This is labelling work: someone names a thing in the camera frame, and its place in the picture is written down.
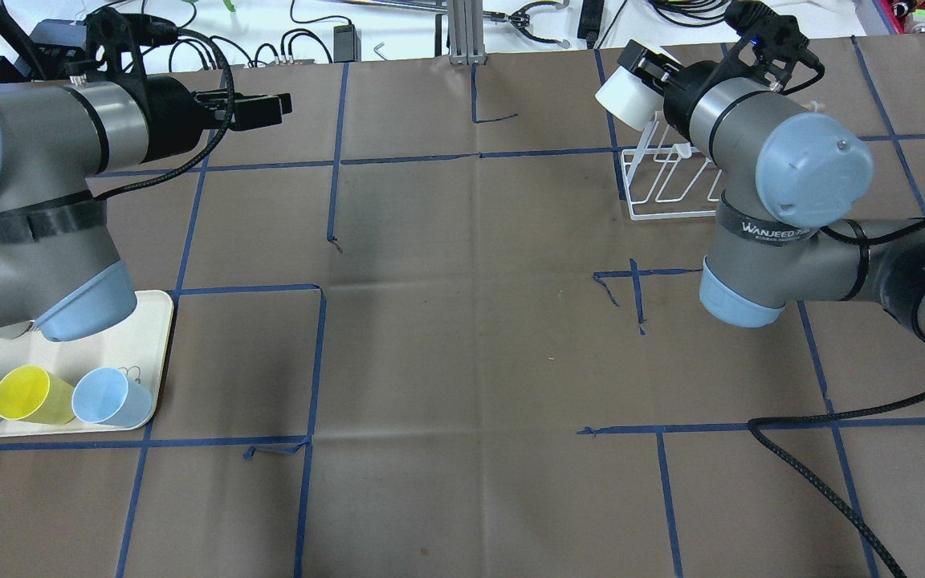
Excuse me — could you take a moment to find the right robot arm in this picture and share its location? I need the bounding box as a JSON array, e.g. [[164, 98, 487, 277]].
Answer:
[[614, 41, 925, 343]]

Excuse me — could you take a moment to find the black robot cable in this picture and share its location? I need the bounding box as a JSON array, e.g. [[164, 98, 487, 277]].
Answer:
[[748, 365, 925, 578]]

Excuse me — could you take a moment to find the yellow ikea cup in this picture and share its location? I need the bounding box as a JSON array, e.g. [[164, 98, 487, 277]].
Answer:
[[0, 365, 75, 425]]

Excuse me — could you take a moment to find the reacher grabber tool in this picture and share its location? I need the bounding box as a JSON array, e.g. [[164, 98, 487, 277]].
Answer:
[[336, 1, 570, 49]]

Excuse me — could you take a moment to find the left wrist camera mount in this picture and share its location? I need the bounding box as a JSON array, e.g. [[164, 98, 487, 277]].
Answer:
[[63, 6, 177, 87]]

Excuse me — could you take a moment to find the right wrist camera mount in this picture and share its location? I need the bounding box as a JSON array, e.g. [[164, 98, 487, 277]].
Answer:
[[716, 1, 825, 95]]

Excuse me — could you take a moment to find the aluminium frame post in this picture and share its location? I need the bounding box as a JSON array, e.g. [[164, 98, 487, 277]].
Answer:
[[446, 0, 486, 65]]

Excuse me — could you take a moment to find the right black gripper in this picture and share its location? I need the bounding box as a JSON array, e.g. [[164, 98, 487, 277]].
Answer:
[[617, 40, 740, 136]]

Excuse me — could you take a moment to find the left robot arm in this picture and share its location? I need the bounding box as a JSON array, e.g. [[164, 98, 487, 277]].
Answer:
[[0, 74, 292, 343]]

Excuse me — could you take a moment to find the black power adapter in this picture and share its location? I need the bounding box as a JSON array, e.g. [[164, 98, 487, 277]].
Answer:
[[576, 0, 605, 49]]

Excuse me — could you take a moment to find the cream serving tray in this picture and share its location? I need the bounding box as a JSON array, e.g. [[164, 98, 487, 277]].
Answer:
[[0, 290, 175, 437]]

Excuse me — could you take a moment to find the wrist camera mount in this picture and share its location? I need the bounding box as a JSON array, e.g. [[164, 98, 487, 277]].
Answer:
[[716, 1, 825, 95], [63, 6, 177, 87]]

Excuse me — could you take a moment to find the white cup drying rack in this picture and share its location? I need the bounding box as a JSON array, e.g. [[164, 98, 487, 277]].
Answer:
[[620, 111, 724, 221]]

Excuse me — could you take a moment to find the cream white ikea cup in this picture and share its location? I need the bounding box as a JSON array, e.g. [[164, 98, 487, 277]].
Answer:
[[595, 68, 663, 132]]

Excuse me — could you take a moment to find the light blue ikea cup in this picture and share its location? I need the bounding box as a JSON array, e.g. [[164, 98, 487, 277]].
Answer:
[[71, 367, 155, 428]]

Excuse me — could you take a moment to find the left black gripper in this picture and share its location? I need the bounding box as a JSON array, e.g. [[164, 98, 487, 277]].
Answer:
[[139, 75, 293, 164]]

